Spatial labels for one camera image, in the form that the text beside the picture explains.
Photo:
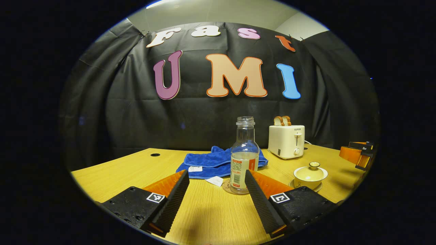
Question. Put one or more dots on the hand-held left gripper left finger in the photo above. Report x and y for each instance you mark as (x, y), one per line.
(172, 207)

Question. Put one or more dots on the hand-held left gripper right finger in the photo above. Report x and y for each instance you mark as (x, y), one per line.
(260, 207)

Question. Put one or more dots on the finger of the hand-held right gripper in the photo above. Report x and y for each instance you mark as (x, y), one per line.
(354, 154)
(362, 145)

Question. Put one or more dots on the round wooden coaster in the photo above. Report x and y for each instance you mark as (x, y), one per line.
(227, 189)

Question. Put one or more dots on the clear glass water bottle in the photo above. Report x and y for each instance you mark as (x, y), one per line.
(243, 160)

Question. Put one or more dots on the white porcelain teacup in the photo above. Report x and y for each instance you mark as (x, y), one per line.
(308, 183)

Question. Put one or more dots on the white teacup saucer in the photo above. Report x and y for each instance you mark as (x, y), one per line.
(319, 188)

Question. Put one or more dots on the white paper tag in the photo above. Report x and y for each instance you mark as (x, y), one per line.
(214, 181)

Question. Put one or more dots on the blue towel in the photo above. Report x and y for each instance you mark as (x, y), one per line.
(211, 160)

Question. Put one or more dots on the cream toaster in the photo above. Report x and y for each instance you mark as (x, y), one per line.
(286, 143)

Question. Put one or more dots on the toast bread slice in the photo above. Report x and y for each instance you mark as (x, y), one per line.
(287, 120)
(278, 121)

